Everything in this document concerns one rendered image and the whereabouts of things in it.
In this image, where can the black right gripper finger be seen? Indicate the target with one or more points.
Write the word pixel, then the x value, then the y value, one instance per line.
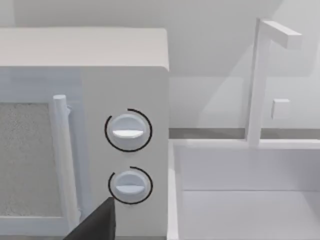
pixel 101 221

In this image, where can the white microwave knob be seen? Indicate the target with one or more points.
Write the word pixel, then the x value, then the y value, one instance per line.
pixel 128 130
pixel 129 186

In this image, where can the microwave oven door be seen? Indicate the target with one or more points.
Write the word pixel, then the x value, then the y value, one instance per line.
pixel 27 155

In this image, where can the white sink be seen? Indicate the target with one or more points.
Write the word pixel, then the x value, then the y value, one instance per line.
pixel 245 190

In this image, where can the pale microwave oven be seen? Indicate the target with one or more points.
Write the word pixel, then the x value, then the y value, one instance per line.
pixel 95 50

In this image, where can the tall white tap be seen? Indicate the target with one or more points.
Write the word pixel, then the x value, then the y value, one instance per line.
pixel 260 82

